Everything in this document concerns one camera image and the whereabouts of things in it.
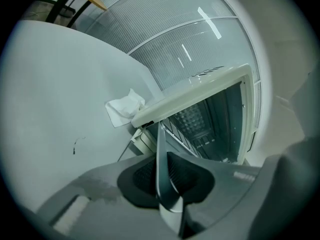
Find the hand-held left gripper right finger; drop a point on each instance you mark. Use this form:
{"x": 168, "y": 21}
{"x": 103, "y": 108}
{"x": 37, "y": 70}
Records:
{"x": 195, "y": 179}

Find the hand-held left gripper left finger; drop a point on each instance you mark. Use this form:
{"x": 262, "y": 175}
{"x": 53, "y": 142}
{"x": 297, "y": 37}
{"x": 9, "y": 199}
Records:
{"x": 140, "y": 184}

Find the silver baking tray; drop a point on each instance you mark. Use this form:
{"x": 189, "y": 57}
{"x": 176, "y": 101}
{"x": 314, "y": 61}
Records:
{"x": 162, "y": 171}

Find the white toaster oven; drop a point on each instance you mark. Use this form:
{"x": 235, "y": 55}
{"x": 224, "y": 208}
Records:
{"x": 190, "y": 94}

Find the white paper towel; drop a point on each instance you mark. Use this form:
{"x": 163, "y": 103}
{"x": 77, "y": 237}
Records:
{"x": 122, "y": 109}

